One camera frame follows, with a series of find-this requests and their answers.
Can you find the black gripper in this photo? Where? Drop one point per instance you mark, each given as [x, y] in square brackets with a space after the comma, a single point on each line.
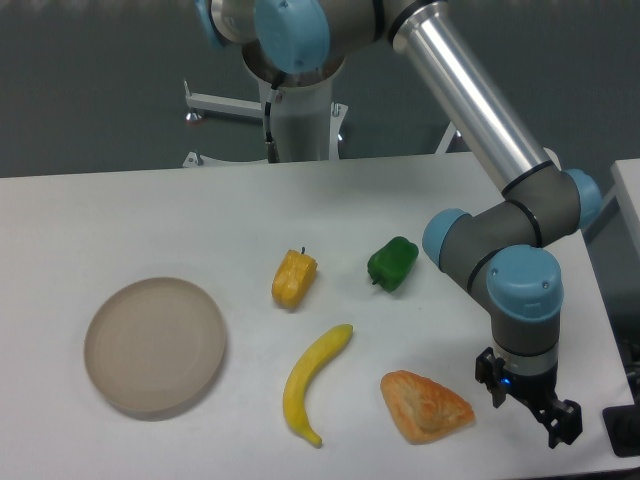
[532, 380]

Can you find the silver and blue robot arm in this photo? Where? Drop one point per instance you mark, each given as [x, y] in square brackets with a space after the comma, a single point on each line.
[498, 257]

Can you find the green bell pepper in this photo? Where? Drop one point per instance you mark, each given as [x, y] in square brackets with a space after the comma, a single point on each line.
[389, 266]

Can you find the yellow bell pepper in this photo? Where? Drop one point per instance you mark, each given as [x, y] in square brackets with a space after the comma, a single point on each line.
[293, 278]

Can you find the black device at right edge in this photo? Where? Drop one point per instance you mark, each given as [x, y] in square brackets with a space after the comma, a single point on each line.
[622, 422]

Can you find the triangular puff pastry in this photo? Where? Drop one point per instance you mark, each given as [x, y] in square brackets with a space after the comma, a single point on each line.
[423, 410]

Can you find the white side table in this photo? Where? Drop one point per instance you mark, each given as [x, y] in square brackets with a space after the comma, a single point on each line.
[622, 198]

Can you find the yellow banana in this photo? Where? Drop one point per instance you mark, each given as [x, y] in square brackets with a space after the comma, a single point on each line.
[318, 355]

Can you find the beige round plate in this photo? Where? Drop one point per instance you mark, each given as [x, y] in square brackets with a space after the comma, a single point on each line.
[154, 348]

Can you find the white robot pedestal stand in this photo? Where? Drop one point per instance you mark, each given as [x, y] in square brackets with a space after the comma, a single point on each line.
[371, 104]

